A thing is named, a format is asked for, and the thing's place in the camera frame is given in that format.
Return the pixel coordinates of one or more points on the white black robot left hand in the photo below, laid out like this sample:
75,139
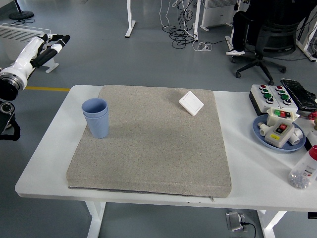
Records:
24,57

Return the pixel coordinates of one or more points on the blue ribbed plastic cup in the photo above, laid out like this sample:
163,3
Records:
94,106
97,127

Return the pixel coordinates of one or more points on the white push-button control box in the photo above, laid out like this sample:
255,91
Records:
288,105
260,98

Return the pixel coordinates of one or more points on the white panel heater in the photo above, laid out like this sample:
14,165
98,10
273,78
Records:
218,12
15,32

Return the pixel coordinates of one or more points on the black fan stand base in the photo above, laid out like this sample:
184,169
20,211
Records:
21,15

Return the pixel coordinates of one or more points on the white desk leg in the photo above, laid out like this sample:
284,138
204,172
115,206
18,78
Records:
196,19
130,24

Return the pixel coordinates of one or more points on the grey-brown cushion mat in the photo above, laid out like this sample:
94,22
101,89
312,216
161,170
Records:
161,148

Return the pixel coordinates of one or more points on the person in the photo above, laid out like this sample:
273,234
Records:
239,29

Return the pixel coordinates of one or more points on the blue round plate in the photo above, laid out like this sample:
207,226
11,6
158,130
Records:
258,138

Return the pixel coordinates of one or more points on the white pipe fitting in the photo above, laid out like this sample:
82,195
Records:
263,128
296,137

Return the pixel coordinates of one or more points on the white table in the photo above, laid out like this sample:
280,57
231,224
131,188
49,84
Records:
247,173

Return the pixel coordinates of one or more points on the black office chair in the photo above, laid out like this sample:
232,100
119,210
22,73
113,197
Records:
277,37

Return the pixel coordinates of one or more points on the grey foot pedal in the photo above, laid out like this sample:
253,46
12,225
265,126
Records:
234,220

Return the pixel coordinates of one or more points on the black keyboard in plastic wrap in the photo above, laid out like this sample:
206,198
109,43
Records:
299,94

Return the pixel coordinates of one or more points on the red round object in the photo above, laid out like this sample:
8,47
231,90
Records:
313,116

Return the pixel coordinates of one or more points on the brown small object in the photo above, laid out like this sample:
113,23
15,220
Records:
315,124

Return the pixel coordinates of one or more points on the clear screw bottle red cap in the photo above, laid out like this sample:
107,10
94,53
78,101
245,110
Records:
303,171

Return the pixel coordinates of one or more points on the black small box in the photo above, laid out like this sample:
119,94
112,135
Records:
312,215

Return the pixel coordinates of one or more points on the white wall switch plate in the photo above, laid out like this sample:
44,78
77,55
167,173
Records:
191,102

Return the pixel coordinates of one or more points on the white switch box green red buttons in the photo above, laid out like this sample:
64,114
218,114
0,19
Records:
281,116

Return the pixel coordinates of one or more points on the beige switch box red button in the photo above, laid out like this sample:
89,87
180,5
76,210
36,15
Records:
278,135

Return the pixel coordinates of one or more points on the white desk frame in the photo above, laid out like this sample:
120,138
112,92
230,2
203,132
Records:
301,45

